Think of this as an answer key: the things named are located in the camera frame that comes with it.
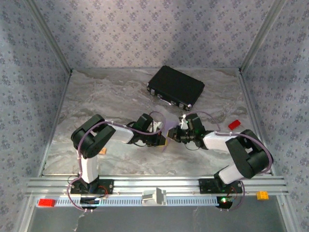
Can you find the purple paper sheet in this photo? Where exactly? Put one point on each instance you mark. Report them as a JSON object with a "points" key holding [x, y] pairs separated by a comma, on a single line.
{"points": [[170, 125]]}

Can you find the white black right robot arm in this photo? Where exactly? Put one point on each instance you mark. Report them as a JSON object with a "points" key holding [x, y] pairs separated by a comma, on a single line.
{"points": [[251, 159]]}

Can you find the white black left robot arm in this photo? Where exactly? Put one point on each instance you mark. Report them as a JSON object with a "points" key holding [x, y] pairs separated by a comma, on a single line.
{"points": [[96, 142]]}

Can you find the small red toy brick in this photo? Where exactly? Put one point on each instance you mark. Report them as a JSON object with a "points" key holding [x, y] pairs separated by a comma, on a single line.
{"points": [[234, 125]]}

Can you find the black hard case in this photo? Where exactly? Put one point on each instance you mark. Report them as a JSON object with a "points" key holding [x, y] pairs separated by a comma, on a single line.
{"points": [[176, 84]]}

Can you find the orange wooden block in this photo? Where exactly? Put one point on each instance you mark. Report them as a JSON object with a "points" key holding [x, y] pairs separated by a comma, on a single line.
{"points": [[103, 151]]}

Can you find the black controller board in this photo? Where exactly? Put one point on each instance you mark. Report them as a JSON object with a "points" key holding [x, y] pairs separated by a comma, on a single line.
{"points": [[89, 205], [224, 205]]}

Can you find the yellow toy brick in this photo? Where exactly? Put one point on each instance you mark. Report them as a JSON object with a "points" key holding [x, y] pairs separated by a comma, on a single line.
{"points": [[262, 195]]}

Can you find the large red toy brick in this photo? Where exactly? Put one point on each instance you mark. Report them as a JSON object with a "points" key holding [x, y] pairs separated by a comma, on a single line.
{"points": [[47, 203]]}

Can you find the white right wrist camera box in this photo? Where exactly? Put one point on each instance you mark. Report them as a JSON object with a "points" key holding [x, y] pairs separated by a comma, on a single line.
{"points": [[184, 124]]}

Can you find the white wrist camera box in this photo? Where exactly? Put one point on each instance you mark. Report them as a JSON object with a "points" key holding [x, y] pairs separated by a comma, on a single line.
{"points": [[157, 125], [184, 124]]}

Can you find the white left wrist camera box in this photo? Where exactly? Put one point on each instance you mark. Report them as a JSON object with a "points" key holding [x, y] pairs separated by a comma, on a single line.
{"points": [[157, 125]]}

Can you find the aluminium mounting rail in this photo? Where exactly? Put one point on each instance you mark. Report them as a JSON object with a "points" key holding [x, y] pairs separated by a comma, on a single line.
{"points": [[157, 182]]}

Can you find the grey metal bracket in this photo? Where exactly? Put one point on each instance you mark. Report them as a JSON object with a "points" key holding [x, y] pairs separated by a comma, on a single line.
{"points": [[154, 196]]}

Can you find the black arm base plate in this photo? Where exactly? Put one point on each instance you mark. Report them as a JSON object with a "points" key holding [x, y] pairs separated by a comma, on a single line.
{"points": [[106, 187], [206, 186]]}

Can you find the aluminium table side rail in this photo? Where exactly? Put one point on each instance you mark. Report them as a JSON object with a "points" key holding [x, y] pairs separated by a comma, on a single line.
{"points": [[56, 123], [251, 108]]}

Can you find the aluminium frame post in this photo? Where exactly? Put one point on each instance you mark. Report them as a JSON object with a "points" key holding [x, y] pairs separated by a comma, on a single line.
{"points": [[51, 38], [262, 36]]}

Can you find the aluminium frame leg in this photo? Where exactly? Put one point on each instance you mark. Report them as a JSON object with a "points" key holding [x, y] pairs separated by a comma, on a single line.
{"points": [[286, 217], [27, 217]]}

